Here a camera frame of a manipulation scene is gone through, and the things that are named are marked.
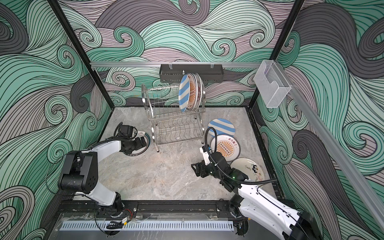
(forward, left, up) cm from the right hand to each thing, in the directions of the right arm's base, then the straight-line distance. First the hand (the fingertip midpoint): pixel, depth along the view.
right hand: (197, 164), depth 78 cm
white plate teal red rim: (+12, +34, -8) cm, 37 cm away
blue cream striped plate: (+31, +7, +23) cm, 39 cm away
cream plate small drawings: (+3, -32, -11) cm, 34 cm away
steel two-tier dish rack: (+32, +19, -7) cm, 38 cm away
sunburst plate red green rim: (+18, -21, -11) cm, 30 cm away
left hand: (+16, +36, -8) cm, 40 cm away
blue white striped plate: (+35, -21, -13) cm, 43 cm away
